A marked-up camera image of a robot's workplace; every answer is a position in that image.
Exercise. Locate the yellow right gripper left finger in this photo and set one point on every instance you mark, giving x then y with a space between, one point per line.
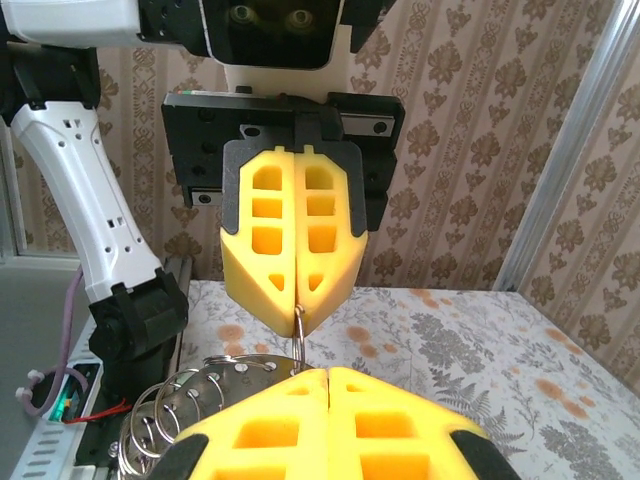
280 405

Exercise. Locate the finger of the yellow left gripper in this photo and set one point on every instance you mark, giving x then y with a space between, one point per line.
245 280
345 270

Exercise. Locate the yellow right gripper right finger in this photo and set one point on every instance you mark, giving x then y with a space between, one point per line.
400 405

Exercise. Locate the metal plate with key rings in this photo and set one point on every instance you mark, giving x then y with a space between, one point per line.
250 375

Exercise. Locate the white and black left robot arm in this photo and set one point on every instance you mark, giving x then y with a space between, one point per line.
75 175

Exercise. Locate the floral patterned table cover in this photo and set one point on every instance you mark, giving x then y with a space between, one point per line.
500 350

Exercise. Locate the grey metal panel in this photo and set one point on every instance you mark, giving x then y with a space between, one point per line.
20 350

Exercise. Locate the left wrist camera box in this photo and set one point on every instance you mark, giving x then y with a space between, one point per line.
270 30

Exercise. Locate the aluminium frame post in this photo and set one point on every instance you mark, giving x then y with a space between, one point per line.
565 150

